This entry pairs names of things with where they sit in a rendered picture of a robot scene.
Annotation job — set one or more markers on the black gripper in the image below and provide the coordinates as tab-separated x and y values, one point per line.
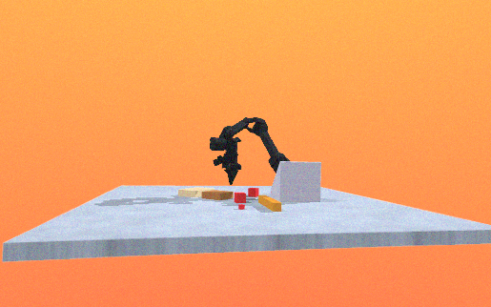
231	167

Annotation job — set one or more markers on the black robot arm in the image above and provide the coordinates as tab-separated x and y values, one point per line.
226	141

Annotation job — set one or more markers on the orange rectangular bar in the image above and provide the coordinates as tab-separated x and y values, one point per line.
269	203

